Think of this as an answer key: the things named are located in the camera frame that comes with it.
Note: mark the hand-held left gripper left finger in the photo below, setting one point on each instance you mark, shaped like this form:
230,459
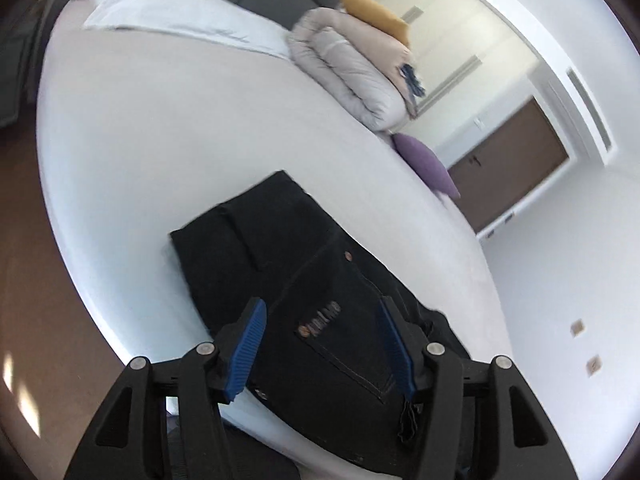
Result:
247,345

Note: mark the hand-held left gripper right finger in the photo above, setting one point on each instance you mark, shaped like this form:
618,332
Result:
397,350

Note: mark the black pants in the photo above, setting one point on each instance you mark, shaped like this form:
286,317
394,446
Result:
310,270

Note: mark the purple pillow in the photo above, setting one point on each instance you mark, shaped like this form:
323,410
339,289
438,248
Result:
425,160

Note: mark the brown door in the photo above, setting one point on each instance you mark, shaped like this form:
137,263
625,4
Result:
510,170

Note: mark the white bed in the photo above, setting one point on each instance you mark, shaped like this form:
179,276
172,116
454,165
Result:
150,135

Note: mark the folded blue-grey cloth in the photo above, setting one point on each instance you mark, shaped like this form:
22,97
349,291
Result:
412,80

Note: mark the folded beige duvet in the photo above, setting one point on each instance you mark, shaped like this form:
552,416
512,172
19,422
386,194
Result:
345,60

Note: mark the white air vent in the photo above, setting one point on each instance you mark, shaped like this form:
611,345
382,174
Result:
590,110

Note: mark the white wardrobe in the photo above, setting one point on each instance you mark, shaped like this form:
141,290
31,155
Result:
450,35

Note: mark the yellow pillow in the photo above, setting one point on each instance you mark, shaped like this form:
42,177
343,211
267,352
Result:
370,12

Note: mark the white pillow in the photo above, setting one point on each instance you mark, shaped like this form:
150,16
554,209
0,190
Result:
175,10

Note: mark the beige wall socket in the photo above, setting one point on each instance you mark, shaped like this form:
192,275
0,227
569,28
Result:
578,327
593,364

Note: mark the white light switch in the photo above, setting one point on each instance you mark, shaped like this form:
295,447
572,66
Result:
478,122

